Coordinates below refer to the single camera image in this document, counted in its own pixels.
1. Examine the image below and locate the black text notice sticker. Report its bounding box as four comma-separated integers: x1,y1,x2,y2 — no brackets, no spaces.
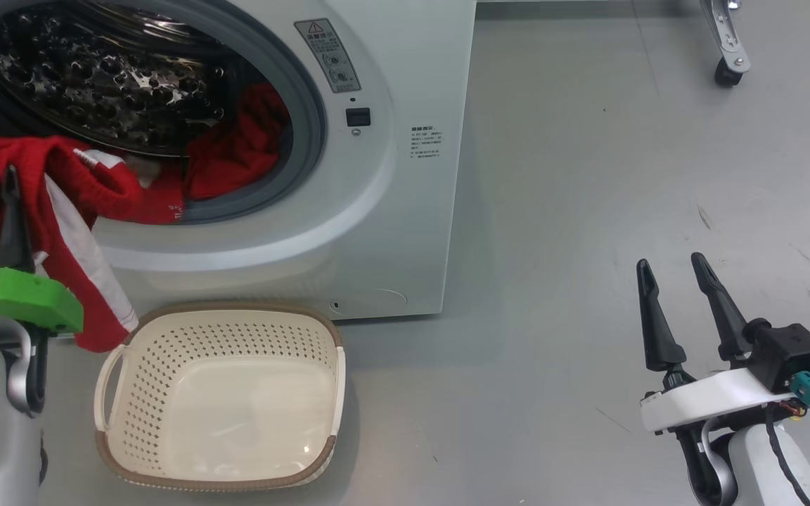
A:
411,126,442,160

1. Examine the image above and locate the grey warning sticker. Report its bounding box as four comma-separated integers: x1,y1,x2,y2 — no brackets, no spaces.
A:
294,18,362,93

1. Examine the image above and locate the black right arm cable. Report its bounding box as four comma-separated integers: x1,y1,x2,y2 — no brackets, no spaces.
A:
764,408,810,506

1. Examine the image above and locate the cream perforated laundry basket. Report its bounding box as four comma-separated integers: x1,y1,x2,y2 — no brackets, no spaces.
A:
94,301,347,491

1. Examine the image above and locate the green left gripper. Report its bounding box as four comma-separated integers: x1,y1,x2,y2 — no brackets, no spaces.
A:
0,165,86,335

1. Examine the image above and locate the metal caster leg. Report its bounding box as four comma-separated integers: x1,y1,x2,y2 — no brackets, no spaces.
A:
700,0,752,88

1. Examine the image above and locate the red and white garment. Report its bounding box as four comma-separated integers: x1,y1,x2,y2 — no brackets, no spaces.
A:
0,81,292,352

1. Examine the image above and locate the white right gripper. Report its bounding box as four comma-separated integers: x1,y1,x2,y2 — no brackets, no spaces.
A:
636,252,799,434

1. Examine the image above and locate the white front-load washing machine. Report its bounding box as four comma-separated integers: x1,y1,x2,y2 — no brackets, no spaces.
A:
0,0,477,320

